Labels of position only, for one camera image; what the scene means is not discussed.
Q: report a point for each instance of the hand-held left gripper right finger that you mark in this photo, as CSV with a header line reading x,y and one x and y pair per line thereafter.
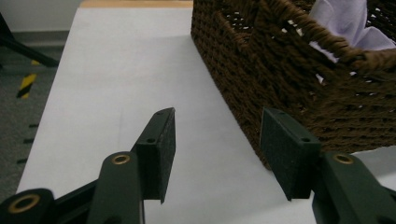
x,y
292,155

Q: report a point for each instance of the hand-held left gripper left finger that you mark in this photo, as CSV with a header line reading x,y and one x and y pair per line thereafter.
x,y
155,155

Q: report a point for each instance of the brown woven basket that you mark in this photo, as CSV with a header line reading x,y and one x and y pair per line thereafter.
x,y
280,68

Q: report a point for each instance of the white cloth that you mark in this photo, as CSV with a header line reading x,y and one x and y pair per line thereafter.
x,y
348,21

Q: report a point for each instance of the yellow black floor tape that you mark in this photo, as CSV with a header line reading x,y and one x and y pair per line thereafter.
x,y
26,84

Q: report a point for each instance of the black metal stand leg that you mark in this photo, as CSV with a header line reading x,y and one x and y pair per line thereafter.
x,y
21,49

